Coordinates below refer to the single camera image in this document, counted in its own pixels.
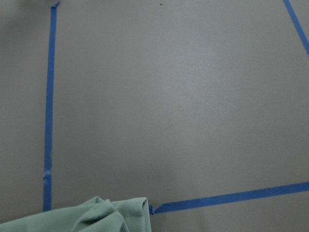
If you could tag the olive green long-sleeve shirt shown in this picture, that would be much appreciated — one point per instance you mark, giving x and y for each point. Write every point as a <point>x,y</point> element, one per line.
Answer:
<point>94,215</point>

